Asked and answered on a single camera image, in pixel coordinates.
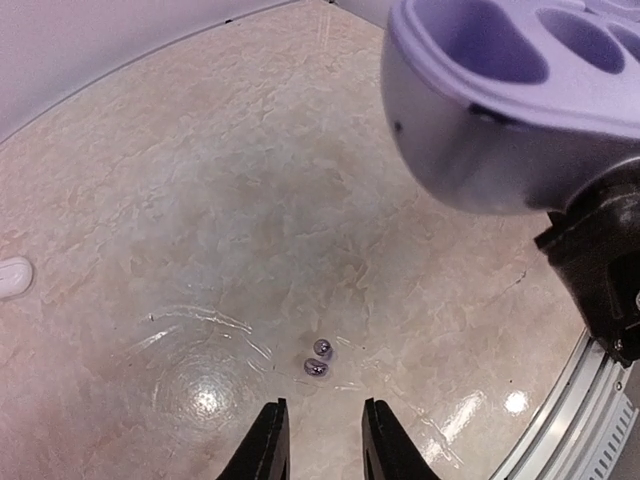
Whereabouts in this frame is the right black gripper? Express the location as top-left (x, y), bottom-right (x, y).
top-left (535, 158), bottom-right (639, 368)

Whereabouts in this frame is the front aluminium rail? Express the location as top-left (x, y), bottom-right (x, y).
top-left (492, 333), bottom-right (639, 480)

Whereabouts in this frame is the blue-grey earbud charging case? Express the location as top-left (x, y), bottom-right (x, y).
top-left (381, 1), bottom-right (639, 215)

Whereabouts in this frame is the purple earbud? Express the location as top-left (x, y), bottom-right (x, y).
top-left (303, 338), bottom-right (334, 377)

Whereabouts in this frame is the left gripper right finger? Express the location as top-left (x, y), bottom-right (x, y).
top-left (362, 398), bottom-right (439, 480)

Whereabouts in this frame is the white earbud charging case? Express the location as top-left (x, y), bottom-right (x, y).
top-left (0, 257), bottom-right (33, 300)

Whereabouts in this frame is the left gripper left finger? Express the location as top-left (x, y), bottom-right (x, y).
top-left (217, 398), bottom-right (291, 480)

